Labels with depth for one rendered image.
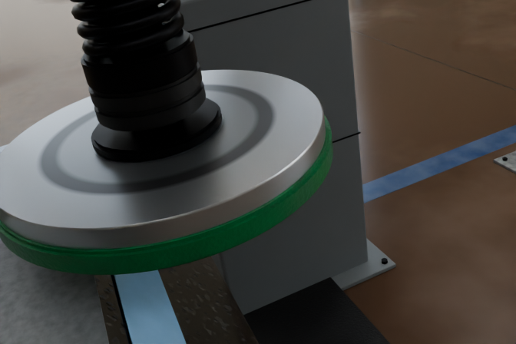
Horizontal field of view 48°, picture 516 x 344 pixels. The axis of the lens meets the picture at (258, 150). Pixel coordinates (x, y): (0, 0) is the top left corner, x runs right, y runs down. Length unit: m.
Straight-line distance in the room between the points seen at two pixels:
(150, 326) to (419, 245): 1.38
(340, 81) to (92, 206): 1.05
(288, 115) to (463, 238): 1.37
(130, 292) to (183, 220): 0.09
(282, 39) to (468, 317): 0.77
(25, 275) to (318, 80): 0.98
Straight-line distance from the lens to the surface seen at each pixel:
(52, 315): 0.35
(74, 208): 0.32
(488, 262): 1.63
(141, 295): 0.37
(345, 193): 1.44
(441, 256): 1.64
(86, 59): 0.35
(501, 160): 2.05
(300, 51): 1.24
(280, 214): 0.31
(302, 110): 0.37
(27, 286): 0.38
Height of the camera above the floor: 1.03
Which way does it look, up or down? 28 degrees down
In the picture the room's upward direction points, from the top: 10 degrees counter-clockwise
